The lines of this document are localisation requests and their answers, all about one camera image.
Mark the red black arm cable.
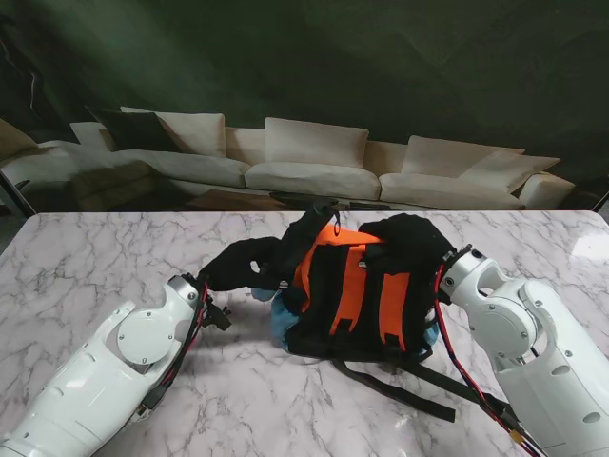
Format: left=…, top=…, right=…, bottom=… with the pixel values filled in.
left=137, top=281, right=213, bottom=415
left=431, top=266, right=546, bottom=456

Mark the red black right arm cable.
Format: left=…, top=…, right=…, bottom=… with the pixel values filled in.
left=431, top=266, right=546, bottom=456

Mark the cream sofa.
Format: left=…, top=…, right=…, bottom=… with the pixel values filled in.
left=0, top=105, right=577, bottom=211

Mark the tan armchair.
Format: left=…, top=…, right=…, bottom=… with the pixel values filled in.
left=0, top=117, right=42, bottom=166

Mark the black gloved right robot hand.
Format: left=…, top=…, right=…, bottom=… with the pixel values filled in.
left=357, top=212, right=457, bottom=287

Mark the orange and blue backpack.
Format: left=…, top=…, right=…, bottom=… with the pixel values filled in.
left=250, top=227, right=513, bottom=424

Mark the dark sofa cushion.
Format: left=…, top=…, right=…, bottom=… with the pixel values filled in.
left=85, top=107, right=183, bottom=153

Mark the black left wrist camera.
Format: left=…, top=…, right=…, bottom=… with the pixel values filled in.
left=205, top=304, right=233, bottom=331

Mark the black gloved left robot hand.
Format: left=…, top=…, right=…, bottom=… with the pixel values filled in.
left=197, top=235, right=290, bottom=292

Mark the dark wooden coffee table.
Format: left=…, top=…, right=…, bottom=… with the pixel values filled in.
left=184, top=189, right=399, bottom=212

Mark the red black left arm cable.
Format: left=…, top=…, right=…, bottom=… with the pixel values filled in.
left=137, top=281, right=213, bottom=415

